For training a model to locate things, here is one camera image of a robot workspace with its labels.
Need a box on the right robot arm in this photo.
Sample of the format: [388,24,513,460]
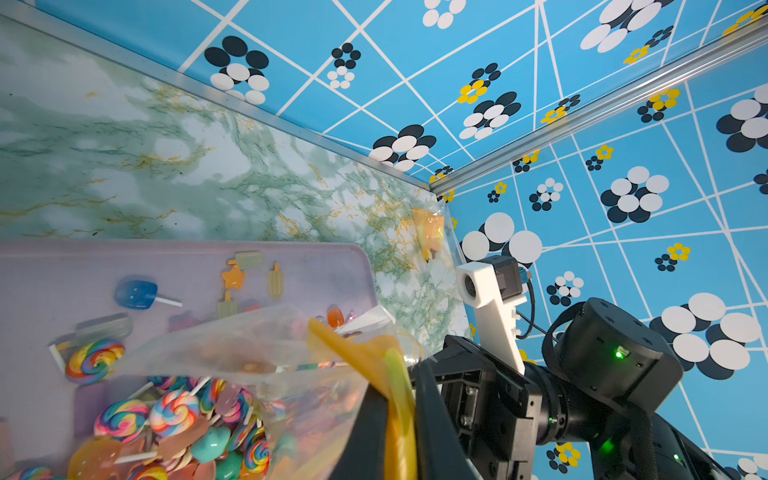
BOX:
[429,298,728,479]

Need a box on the pile of candies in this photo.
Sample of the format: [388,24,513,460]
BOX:
[0,248,361,480]

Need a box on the lilac plastic tray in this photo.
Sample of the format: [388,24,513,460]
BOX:
[1,240,378,476]

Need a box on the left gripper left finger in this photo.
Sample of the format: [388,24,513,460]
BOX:
[329,385,389,480]

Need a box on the yellow duck ziploc bag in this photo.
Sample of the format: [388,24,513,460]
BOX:
[117,306,421,479]

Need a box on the orange star candy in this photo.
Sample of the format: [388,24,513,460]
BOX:
[221,265,247,290]

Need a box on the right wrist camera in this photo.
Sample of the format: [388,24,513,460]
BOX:
[456,255,526,374]

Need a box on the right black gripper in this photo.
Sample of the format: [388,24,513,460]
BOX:
[432,335,546,479]

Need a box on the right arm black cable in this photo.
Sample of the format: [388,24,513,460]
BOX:
[517,272,538,340]

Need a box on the blue popsicle candy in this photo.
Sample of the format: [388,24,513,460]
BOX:
[114,280,183,310]

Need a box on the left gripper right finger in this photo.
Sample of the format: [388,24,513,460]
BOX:
[412,360,475,480]

